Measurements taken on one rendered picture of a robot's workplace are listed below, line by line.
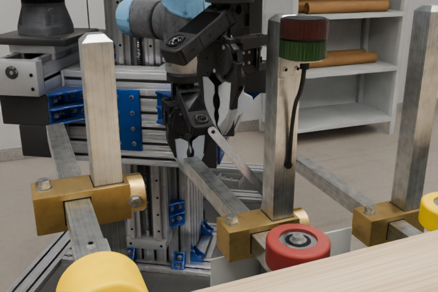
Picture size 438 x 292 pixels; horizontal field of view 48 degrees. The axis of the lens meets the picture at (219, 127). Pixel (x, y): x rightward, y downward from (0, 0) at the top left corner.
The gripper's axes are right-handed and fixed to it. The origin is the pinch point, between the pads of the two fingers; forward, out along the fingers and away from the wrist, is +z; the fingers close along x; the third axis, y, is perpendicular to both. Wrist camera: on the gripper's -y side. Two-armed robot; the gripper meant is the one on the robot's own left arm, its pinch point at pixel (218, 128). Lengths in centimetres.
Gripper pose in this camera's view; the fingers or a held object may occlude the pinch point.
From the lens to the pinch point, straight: 76.3
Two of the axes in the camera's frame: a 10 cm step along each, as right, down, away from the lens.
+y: 7.4, -2.2, 6.3
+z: 0.0, 9.5, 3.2
